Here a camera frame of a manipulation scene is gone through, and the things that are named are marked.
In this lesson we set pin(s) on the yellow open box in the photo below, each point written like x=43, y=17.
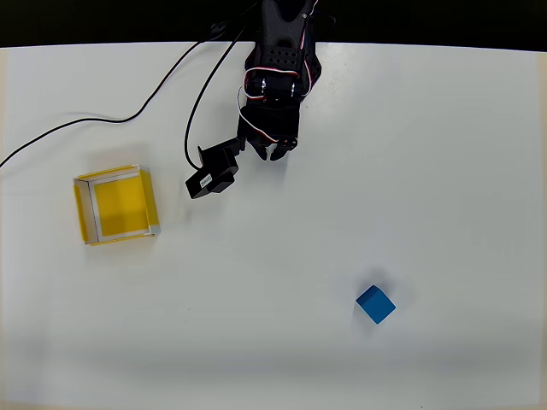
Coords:
x=116, y=206

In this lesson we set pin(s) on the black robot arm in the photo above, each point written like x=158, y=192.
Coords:
x=280, y=38

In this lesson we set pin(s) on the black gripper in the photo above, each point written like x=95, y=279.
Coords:
x=266, y=137

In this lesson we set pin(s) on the black gripper-mounted camera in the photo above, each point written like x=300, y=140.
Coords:
x=212, y=173

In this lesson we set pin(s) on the blue cube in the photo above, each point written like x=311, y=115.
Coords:
x=376, y=304

